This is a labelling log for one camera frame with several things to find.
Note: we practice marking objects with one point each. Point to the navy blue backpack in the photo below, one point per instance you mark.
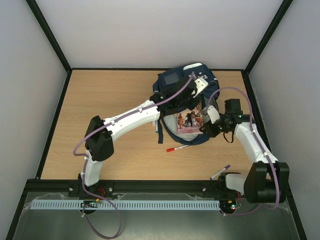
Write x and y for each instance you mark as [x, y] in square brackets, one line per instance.
[166, 82]

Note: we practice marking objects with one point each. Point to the red capped white pen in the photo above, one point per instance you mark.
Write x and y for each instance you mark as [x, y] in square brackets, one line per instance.
[176, 148]

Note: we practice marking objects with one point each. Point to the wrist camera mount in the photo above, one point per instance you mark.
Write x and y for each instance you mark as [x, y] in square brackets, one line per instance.
[201, 84]
[213, 114]

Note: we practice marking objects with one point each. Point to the black aluminium frame rail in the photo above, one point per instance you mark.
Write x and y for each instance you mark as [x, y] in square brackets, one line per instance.
[109, 188]

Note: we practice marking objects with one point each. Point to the purple illustrated booklet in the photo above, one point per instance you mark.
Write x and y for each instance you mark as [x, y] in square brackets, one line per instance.
[189, 121]

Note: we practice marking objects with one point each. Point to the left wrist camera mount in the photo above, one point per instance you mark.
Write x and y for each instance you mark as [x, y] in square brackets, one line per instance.
[201, 84]

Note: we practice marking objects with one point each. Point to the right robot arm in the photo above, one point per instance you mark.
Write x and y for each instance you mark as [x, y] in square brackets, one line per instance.
[267, 179]

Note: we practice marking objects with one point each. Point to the purple capped white pen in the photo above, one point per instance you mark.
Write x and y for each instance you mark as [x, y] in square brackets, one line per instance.
[220, 172]

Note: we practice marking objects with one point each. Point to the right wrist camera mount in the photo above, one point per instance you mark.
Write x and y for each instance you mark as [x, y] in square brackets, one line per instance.
[213, 114]

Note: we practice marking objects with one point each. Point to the grey slotted cable duct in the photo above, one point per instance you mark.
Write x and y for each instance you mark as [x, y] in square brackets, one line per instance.
[127, 205]

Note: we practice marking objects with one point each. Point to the green capped white pen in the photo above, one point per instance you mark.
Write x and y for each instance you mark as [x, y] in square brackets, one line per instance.
[156, 127]

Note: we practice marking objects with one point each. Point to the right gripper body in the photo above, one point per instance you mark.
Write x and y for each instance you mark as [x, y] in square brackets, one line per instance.
[208, 128]

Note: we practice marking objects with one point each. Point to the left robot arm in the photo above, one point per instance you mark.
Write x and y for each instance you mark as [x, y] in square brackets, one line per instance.
[102, 133]

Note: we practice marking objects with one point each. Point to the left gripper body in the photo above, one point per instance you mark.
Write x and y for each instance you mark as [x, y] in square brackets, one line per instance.
[185, 103]

